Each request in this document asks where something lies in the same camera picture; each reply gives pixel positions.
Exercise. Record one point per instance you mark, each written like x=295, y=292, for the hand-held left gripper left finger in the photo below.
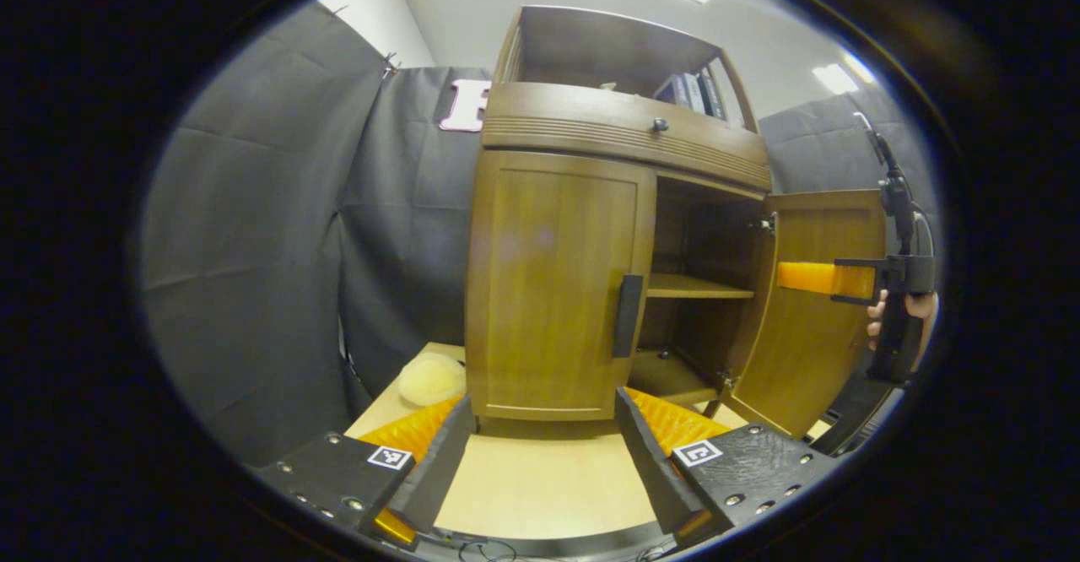
x=439, y=469

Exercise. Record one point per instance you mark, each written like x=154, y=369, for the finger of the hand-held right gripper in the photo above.
x=806, y=278

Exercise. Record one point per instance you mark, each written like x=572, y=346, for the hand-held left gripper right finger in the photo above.
x=654, y=469

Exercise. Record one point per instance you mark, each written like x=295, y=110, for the wooden shoe cabinet door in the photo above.
x=801, y=359
x=548, y=292

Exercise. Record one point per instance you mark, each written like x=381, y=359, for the wooden double-door shoe cabinet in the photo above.
x=700, y=233

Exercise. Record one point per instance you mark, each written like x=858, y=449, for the metal door hinge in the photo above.
x=727, y=379
x=765, y=224

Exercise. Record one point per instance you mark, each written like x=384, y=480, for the wooden cabinet shelf board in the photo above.
x=692, y=285

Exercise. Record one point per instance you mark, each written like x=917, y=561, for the wooden cabinet drawer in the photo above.
x=574, y=119

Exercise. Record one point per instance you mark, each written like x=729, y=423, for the pale yellow fluffy item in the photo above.
x=430, y=379

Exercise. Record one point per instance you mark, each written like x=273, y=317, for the small ceiling lamp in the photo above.
x=835, y=78

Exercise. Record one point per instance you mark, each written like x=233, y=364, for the dark grey book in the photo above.
x=713, y=94

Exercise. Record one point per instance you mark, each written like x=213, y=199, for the white spine book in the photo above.
x=693, y=92

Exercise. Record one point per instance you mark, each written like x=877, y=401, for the dark blue book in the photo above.
x=671, y=91

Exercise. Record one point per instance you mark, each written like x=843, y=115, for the black backdrop cloth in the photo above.
x=253, y=250

